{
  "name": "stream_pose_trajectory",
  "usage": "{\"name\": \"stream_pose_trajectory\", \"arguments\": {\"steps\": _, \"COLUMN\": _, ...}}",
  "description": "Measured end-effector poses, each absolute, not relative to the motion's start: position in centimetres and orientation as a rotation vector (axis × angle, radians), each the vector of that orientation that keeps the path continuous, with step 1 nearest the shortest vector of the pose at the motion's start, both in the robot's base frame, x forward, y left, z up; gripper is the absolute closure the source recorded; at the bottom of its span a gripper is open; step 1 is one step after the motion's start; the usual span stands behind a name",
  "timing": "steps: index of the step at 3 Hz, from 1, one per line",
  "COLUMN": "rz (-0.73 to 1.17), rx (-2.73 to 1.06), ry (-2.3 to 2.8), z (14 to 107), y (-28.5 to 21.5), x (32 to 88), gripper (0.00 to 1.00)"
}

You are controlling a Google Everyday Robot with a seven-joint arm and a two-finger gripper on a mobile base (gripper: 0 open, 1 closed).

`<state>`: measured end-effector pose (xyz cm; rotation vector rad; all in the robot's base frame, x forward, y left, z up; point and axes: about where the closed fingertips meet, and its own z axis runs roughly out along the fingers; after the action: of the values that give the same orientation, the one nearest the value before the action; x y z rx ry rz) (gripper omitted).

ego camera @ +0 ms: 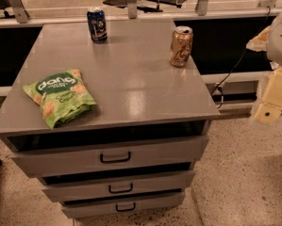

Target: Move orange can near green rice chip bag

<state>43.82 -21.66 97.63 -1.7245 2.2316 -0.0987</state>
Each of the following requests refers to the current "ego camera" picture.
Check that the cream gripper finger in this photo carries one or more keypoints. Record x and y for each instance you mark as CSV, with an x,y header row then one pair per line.
x,y
268,106

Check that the orange soda can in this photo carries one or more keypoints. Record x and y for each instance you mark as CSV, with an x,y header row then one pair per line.
x,y
181,46

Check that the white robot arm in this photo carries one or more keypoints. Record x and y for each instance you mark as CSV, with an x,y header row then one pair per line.
x,y
274,41

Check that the blue soda can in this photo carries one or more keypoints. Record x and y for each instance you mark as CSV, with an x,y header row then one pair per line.
x,y
97,24

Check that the green rice chip bag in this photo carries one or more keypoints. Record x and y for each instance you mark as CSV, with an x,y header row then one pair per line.
x,y
61,97

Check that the grey drawer cabinet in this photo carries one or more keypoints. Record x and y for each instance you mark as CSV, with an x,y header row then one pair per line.
x,y
139,95

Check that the bottom grey drawer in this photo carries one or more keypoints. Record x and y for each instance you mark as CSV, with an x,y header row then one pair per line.
x,y
118,206

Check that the grey drawer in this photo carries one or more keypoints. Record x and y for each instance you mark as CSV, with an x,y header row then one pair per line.
x,y
127,155
113,187
118,206

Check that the middle grey drawer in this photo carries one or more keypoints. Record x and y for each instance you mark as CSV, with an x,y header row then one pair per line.
x,y
113,187

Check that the top grey drawer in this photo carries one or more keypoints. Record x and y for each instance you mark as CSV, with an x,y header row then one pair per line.
x,y
127,155

